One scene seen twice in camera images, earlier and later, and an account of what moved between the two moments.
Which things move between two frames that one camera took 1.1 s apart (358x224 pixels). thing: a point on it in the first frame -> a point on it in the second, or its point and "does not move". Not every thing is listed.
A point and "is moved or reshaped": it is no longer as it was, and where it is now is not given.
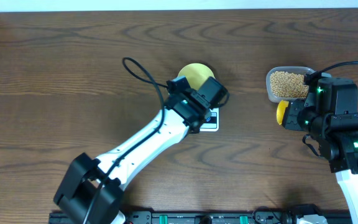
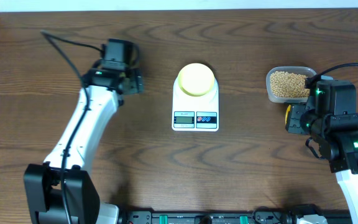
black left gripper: x=203 y=114 -> x=135 y=80
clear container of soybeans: x=287 y=83 does not move
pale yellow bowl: x=196 y=74 does not move
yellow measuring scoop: x=280 y=111 is moved or reshaped
